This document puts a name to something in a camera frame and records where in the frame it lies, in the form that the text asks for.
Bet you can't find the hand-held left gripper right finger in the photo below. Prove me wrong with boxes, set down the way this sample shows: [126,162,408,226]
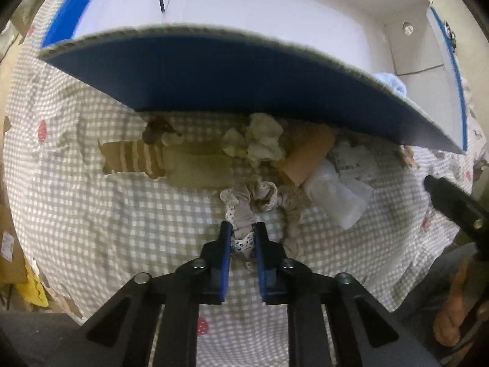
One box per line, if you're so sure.
[254,222,440,367]

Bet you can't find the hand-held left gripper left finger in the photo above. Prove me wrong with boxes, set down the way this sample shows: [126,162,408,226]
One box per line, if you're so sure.
[86,221,234,367]

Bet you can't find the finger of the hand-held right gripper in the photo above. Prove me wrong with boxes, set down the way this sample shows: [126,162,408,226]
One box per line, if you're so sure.
[424,175,489,254]

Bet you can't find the white patterned scrunchie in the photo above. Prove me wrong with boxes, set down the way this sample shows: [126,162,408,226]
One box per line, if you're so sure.
[219,189,257,265]

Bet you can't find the grey scrunchie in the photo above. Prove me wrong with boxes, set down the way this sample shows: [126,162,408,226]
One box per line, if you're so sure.
[232,179,280,242]

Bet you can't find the blue and white cardboard box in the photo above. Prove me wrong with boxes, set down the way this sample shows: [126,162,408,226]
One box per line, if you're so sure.
[37,0,469,156]

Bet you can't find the person's right hand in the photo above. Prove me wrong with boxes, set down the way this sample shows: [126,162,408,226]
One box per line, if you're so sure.
[433,261,473,347]

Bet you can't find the beige scrunchie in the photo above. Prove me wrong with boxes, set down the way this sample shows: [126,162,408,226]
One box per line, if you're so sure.
[277,185,307,255]

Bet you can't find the clear plastic bag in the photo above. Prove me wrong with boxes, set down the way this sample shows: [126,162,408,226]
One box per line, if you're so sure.
[303,141,380,231]

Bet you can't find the checkered bedsheet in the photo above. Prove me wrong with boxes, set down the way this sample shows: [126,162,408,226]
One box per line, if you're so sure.
[3,0,489,367]

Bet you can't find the orange tan sock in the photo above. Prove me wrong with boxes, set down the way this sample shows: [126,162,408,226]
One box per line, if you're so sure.
[277,124,337,186]

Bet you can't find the cream ruffled scrunchie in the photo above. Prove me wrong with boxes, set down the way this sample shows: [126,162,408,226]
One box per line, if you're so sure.
[221,113,285,168]

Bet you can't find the light blue cloth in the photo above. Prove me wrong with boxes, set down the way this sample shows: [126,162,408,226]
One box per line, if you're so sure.
[372,72,408,98]

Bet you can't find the brown striped sock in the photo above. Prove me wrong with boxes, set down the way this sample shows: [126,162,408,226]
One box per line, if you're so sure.
[97,138,237,189]

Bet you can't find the small brown plush toy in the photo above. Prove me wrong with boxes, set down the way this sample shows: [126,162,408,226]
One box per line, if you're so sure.
[142,116,183,147]

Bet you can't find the yellow paper bag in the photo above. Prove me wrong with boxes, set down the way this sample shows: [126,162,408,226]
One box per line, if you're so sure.
[24,263,50,309]

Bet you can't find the brown cardboard box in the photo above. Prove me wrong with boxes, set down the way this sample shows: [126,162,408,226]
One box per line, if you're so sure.
[0,195,30,288]

